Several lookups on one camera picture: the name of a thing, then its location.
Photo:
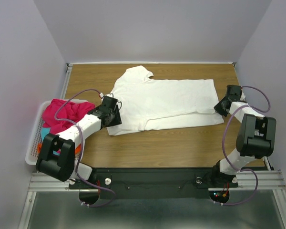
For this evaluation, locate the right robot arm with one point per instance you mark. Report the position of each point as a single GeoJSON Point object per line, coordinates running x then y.
{"type": "Point", "coordinates": [255, 139]}

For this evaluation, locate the white plastic laundry basket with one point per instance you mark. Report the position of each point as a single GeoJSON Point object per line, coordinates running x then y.
{"type": "Point", "coordinates": [35, 141]}

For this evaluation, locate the cyan t shirt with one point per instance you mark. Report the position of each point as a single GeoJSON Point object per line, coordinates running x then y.
{"type": "Point", "coordinates": [44, 132]}

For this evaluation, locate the white t shirt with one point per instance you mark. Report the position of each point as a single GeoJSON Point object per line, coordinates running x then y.
{"type": "Point", "coordinates": [149, 104]}

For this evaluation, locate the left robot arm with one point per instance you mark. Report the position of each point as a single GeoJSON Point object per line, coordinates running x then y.
{"type": "Point", "coordinates": [61, 153]}

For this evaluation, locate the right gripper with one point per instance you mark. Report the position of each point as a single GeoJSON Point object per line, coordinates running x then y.
{"type": "Point", "coordinates": [218, 109]}

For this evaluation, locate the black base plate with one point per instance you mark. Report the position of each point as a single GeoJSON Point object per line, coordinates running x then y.
{"type": "Point", "coordinates": [154, 183]}

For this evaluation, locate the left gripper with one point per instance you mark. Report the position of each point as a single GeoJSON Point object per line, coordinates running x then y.
{"type": "Point", "coordinates": [117, 119]}

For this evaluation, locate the pink t shirt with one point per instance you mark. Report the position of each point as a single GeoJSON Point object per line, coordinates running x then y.
{"type": "Point", "coordinates": [72, 111]}

